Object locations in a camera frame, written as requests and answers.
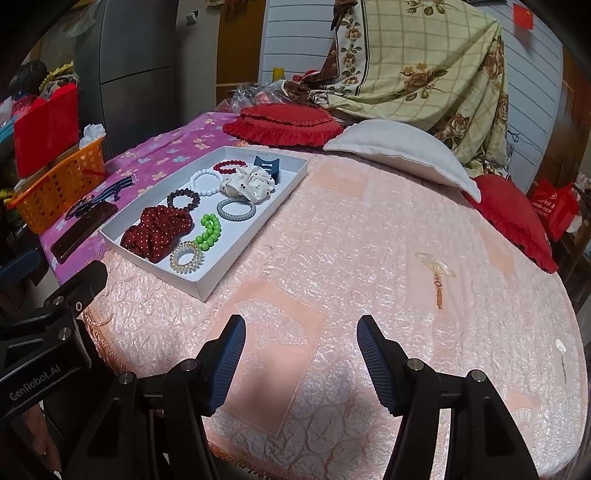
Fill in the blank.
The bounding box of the red heart ruffled cushion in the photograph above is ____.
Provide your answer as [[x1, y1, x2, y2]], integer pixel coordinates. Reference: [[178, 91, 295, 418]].
[[462, 174, 559, 274]]

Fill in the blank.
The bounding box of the red shopping bag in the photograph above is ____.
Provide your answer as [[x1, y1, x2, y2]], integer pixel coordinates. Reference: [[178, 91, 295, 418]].
[[529, 179, 580, 241]]

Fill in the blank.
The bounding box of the floral checked quilt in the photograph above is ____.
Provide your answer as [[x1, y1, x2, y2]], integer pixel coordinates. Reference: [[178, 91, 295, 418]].
[[281, 0, 511, 178]]

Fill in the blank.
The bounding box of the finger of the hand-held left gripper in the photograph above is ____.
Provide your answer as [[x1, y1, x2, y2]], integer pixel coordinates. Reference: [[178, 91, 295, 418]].
[[44, 261, 108, 315]]

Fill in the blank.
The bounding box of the white crumpled tissue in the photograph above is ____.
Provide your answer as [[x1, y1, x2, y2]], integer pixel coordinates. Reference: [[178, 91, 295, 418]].
[[79, 124, 108, 149]]

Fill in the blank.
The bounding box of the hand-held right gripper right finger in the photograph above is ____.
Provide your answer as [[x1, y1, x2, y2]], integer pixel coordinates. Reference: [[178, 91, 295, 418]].
[[356, 315, 541, 480]]

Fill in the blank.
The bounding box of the blue striped strap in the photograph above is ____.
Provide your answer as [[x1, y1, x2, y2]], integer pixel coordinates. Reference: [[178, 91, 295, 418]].
[[65, 175, 138, 220]]

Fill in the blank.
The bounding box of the white cherry print scrunchie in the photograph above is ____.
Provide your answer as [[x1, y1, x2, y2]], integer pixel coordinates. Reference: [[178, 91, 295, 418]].
[[219, 166, 276, 204]]

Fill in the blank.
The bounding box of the grey refrigerator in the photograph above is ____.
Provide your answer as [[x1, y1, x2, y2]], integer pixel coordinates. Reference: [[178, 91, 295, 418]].
[[76, 0, 220, 160]]

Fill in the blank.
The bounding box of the red round ruffled cushion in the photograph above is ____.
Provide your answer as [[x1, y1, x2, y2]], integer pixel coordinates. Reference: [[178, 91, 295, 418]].
[[223, 103, 345, 148]]

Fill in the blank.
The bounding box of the white bead bracelet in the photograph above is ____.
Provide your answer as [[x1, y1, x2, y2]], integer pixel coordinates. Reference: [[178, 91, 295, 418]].
[[190, 169, 223, 196]]

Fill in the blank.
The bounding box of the dark brown phone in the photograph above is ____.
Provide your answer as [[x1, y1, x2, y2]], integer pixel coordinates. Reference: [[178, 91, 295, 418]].
[[51, 202, 118, 265]]

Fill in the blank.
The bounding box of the grey pillow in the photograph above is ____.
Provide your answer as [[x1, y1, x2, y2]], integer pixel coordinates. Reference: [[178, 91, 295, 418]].
[[322, 121, 482, 203]]

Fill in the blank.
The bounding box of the dark round bag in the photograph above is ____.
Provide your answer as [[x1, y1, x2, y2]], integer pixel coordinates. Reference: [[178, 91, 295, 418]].
[[8, 60, 49, 100]]

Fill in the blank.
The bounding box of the clear plastic bag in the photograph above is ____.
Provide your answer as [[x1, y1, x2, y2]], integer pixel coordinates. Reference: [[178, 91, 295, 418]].
[[216, 82, 296, 116]]

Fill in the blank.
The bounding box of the red bead bracelet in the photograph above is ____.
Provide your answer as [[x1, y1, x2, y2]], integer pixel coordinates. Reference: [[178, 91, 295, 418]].
[[212, 158, 247, 175]]

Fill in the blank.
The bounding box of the pink quilted bedspread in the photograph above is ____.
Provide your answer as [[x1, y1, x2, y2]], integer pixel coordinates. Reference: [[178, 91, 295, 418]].
[[81, 148, 585, 476]]

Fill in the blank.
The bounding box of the dark brown bead bracelet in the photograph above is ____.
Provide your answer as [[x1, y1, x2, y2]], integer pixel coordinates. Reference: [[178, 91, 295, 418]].
[[167, 188, 202, 212]]

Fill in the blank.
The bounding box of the clear coil hair tie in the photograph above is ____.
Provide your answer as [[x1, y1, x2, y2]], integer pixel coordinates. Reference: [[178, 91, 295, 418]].
[[169, 241, 204, 276]]

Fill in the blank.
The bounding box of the red box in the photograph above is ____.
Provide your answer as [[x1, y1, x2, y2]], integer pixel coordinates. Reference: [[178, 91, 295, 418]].
[[13, 83, 80, 178]]

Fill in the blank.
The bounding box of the orange plastic basket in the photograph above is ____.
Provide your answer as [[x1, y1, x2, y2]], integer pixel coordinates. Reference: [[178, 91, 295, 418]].
[[9, 136, 109, 234]]

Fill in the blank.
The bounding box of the purple floral sheet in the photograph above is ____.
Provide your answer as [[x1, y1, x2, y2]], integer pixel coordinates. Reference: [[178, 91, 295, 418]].
[[39, 112, 259, 278]]

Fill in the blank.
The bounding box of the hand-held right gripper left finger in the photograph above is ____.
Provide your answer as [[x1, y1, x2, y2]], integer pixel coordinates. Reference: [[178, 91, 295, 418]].
[[60, 315, 247, 480]]

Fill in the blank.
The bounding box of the dark red dotted scrunchie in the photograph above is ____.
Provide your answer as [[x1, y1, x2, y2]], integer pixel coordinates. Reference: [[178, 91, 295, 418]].
[[120, 206, 195, 264]]

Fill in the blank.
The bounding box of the green bead bracelet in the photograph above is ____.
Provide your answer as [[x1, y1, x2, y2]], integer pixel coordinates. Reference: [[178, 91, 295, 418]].
[[195, 213, 223, 252]]

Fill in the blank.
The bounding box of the blue hair claw clip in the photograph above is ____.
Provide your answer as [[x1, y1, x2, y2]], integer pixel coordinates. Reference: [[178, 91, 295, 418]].
[[253, 155, 281, 183]]

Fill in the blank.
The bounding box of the white shallow box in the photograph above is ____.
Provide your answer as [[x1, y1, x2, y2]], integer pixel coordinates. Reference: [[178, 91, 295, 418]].
[[99, 145, 309, 302]]

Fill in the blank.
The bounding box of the silver braided bracelet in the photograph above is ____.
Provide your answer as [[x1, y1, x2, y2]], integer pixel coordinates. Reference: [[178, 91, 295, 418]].
[[216, 197, 257, 221]]

